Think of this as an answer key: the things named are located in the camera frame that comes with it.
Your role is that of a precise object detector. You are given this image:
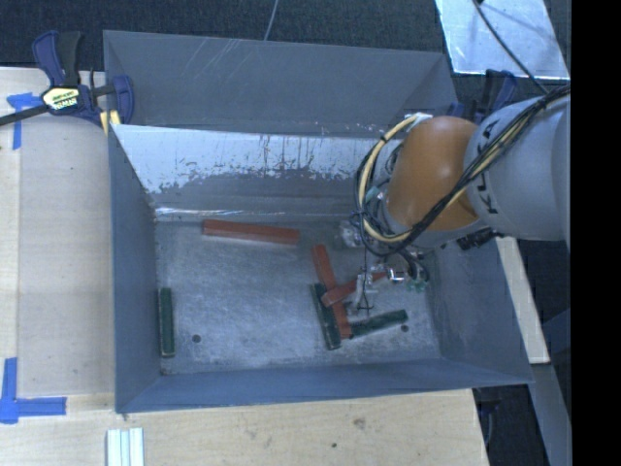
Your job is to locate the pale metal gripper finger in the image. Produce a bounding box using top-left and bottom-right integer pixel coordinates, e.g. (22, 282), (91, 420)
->
(356, 270), (390, 289)
(355, 285), (378, 311)

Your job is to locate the red-brown block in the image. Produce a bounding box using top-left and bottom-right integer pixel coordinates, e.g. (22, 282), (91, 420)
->
(202, 218), (302, 248)
(310, 244), (354, 341)
(319, 271), (389, 309)

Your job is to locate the dark green flat block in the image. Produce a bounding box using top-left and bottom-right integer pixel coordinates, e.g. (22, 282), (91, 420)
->
(349, 309), (409, 338)
(310, 283), (343, 351)
(157, 286), (178, 359)

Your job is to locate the grey metal bin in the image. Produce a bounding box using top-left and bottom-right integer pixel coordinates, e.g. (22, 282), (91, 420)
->
(101, 29), (536, 415)

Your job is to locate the pale wood flat board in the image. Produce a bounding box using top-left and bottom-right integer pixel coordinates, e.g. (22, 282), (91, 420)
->
(16, 114), (117, 400)

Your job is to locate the black cylinder on white bracket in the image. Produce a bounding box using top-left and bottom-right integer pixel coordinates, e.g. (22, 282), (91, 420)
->
(456, 228), (497, 251)

